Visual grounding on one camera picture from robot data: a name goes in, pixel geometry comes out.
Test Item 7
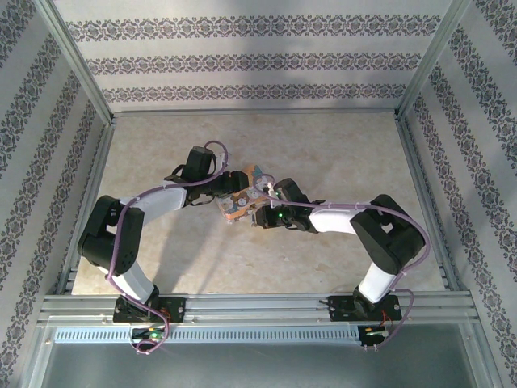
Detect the orange cartoon animal box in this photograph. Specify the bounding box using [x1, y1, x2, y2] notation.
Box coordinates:
[216, 162, 278, 224]

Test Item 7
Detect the small controller circuit board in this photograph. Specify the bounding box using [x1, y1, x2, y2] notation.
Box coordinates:
[130, 327, 170, 341]
[360, 325, 393, 349]

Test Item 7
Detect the grey sheet metal panel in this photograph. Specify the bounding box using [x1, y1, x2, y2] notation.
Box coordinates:
[39, 342, 488, 388]

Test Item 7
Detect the aluminium frame rail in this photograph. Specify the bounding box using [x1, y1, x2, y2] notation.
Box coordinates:
[55, 116, 117, 295]
[394, 116, 462, 293]
[109, 110, 400, 119]
[37, 293, 477, 325]

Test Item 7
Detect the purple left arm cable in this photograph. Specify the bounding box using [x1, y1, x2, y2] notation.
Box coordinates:
[104, 139, 233, 356]

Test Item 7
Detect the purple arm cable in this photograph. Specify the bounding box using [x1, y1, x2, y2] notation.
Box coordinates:
[253, 173, 430, 352]
[104, 139, 233, 356]

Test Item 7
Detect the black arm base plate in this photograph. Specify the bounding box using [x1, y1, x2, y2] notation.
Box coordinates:
[112, 296, 187, 325]
[328, 293, 401, 323]

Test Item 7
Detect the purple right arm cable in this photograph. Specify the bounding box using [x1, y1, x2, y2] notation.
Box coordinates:
[253, 173, 430, 352]

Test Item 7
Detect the grey slotted cable duct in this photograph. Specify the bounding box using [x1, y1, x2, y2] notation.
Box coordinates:
[53, 326, 361, 344]

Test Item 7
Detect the aluminium frame post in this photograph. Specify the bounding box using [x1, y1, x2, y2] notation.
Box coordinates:
[397, 0, 474, 119]
[37, 0, 116, 123]

